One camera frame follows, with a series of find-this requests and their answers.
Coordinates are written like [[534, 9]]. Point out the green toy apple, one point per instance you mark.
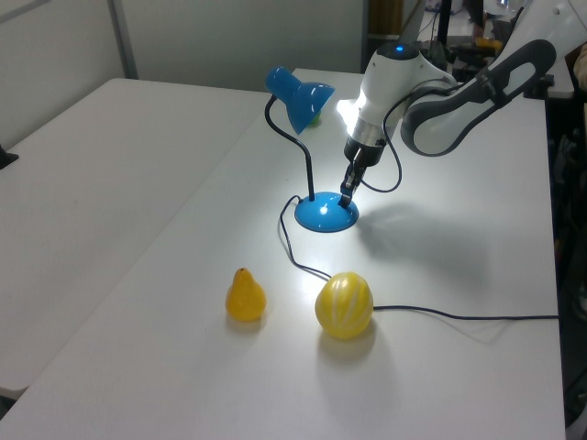
[[315, 121]]

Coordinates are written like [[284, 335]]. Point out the blue desk lamp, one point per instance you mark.
[[326, 215]]

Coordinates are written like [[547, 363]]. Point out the black vertical pole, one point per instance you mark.
[[444, 20]]

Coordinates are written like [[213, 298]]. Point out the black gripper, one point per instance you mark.
[[364, 153]]

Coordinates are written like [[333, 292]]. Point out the yellow toy pear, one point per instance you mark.
[[246, 300]]

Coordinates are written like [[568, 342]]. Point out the yellow striped toy melon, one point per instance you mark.
[[344, 306]]

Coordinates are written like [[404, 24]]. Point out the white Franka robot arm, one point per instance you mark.
[[390, 78]]

